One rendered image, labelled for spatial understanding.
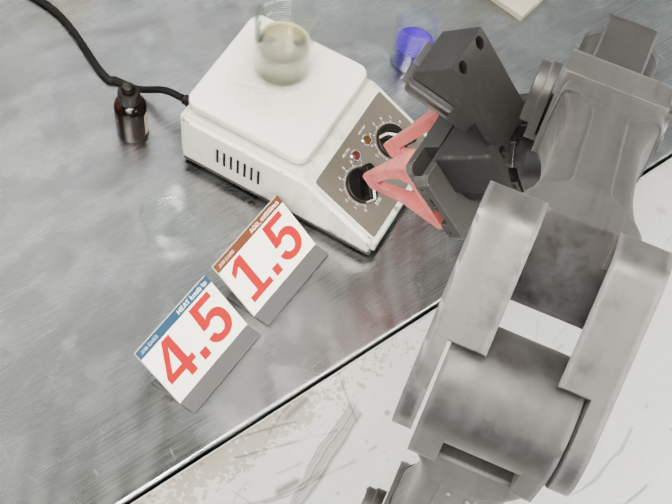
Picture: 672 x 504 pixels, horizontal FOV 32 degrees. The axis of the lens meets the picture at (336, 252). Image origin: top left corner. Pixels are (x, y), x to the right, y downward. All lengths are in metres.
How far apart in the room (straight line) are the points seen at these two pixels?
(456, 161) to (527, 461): 0.32
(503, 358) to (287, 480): 0.43
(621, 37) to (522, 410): 0.36
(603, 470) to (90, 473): 0.42
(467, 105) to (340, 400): 0.30
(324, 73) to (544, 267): 0.50
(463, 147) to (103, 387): 0.36
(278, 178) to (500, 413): 0.51
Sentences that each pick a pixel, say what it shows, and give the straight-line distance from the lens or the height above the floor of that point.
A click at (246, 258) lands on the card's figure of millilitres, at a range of 0.99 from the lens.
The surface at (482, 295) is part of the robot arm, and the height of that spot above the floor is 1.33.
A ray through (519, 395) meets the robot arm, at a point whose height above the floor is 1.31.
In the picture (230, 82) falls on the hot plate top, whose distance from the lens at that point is 1.02.
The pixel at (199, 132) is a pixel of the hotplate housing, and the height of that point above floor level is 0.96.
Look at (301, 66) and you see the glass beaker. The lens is 1.00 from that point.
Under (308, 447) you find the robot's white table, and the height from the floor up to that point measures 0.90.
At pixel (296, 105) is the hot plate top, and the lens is 1.01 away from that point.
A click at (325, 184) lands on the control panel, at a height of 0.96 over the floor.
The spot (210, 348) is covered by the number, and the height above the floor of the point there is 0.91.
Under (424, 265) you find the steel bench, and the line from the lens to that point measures 1.04.
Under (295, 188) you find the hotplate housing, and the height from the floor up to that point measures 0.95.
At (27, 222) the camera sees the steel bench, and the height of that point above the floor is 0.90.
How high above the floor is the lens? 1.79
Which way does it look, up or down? 60 degrees down
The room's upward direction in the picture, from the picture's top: 11 degrees clockwise
